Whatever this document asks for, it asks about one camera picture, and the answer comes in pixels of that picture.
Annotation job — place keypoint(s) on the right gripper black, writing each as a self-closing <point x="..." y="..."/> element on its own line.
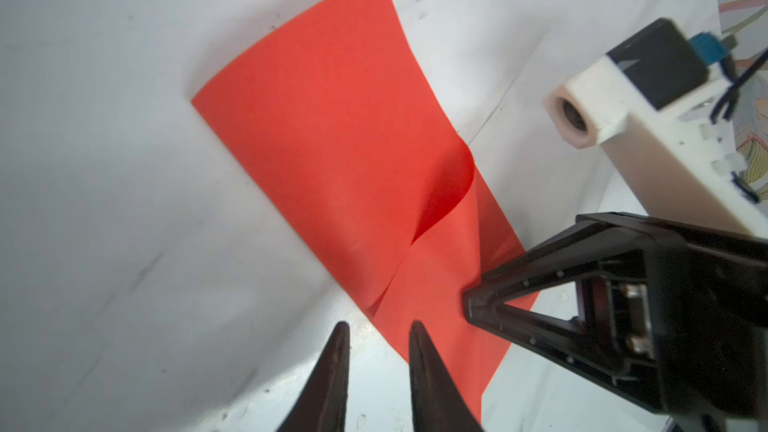
<point x="671" y="317"/>

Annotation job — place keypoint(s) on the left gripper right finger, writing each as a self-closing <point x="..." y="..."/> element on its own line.
<point x="436" y="402"/>

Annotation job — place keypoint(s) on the red square paper sheet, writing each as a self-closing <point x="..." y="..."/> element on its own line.
<point x="333" y="118"/>

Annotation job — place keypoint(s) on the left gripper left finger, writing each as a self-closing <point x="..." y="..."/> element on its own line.
<point x="321" y="405"/>

